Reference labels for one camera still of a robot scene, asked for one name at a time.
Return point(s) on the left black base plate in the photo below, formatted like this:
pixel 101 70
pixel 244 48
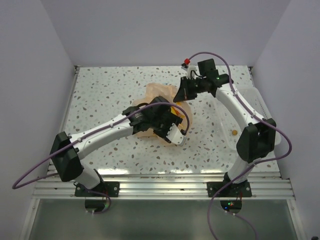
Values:
pixel 103 189

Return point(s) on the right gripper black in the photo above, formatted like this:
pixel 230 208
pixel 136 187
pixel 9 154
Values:
pixel 184 93

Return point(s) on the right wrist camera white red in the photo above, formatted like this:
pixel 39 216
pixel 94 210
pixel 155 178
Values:
pixel 189 68

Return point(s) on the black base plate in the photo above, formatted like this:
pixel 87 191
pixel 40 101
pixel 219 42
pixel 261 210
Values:
pixel 232 191
pixel 103 189

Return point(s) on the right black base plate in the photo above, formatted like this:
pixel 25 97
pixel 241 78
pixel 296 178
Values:
pixel 232 191

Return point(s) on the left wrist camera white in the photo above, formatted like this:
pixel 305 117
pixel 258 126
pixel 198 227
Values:
pixel 175 136

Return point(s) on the aluminium rail frame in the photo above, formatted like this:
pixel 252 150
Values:
pixel 148 170

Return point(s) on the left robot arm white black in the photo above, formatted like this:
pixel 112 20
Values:
pixel 68 151

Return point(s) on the fake yellow banana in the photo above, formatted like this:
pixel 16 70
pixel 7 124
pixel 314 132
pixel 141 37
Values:
pixel 176 111

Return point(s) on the white plastic tray basket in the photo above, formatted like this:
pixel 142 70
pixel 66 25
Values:
pixel 233 116

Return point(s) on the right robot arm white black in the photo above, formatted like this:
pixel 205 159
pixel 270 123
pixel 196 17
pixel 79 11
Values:
pixel 258 134

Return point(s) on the orange translucent plastic bag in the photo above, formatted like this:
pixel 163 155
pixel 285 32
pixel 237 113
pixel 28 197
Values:
pixel 167 92

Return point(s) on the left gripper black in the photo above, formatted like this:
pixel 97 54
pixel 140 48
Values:
pixel 172 118

